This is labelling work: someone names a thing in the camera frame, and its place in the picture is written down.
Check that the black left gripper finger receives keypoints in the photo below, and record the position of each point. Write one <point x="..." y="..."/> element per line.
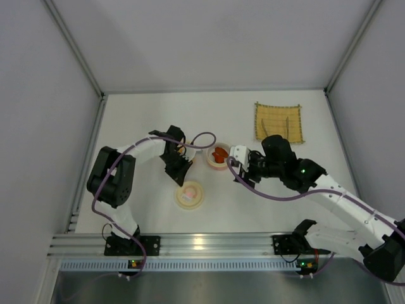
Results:
<point x="186" y="166"/>
<point x="178" y="177"/>

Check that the orange lunch box bowl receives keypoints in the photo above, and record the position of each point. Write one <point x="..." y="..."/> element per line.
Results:
<point x="180" y="147"/>

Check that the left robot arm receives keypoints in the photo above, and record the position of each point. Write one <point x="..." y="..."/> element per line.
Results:
<point x="111" y="178"/>

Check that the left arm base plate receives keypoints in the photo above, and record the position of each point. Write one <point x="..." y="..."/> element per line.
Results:
<point x="120" y="247"/>

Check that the red chicken drumstick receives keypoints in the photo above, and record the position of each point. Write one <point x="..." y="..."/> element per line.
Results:
<point x="217" y="158"/>

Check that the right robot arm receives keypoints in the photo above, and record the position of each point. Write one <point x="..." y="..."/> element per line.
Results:
<point x="374" y="240"/>

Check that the pink lunch box bowl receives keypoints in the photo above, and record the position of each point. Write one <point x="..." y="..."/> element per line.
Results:
<point x="210" y="160"/>

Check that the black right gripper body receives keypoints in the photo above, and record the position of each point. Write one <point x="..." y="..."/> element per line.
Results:
<point x="250" y="168"/>

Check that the aluminium mounting rail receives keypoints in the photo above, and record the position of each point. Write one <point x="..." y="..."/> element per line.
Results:
<point x="211" y="245"/>

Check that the orange fried chicken wing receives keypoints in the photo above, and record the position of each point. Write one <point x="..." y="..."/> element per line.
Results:
<point x="221" y="151"/>

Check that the woven bamboo tray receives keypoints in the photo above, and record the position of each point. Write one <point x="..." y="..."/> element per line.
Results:
<point x="268" y="111"/>

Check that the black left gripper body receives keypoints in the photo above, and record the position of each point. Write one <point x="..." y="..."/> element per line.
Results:
<point x="176" y="161"/>

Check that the cream lid pink valve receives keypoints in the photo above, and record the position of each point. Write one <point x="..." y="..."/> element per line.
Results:
<point x="190" y="196"/>

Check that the slotted cable duct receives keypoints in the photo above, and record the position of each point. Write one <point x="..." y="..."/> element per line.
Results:
<point x="178" y="265"/>

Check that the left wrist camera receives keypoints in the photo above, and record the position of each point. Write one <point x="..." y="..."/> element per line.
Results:
<point x="190" y="153"/>

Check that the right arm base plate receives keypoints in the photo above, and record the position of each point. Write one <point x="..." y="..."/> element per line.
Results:
<point x="287" y="244"/>

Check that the steel food tongs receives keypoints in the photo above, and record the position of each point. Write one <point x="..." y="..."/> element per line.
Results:
<point x="276" y="126"/>

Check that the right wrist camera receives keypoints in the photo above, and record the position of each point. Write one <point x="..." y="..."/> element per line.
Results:
<point x="239" y="155"/>

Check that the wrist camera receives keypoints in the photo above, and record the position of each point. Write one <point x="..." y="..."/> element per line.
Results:
<point x="190" y="153"/>
<point x="239" y="155"/>

